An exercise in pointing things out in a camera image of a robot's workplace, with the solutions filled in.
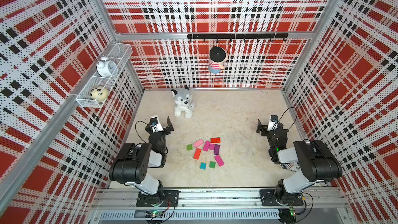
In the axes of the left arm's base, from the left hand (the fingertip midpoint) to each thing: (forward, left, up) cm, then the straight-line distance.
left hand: (163, 117), depth 89 cm
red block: (-8, -31, -13) cm, 34 cm away
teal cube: (-24, -23, -13) cm, 36 cm away
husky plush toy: (+9, -12, +3) cm, 15 cm away
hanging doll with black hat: (+31, -32, +20) cm, 49 cm away
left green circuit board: (-45, -3, -11) cm, 47 cm away
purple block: (-15, -31, -11) cm, 36 cm away
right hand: (+1, -63, -4) cm, 63 cm away
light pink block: (-10, -20, -14) cm, 26 cm away
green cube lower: (-23, -28, -13) cm, 39 cm away
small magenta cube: (-13, -29, -12) cm, 34 cm away
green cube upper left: (-13, -15, -12) cm, 24 cm away
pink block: (-21, -33, -13) cm, 41 cm away
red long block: (-17, -20, -13) cm, 29 cm away
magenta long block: (-12, -25, -12) cm, 31 cm away
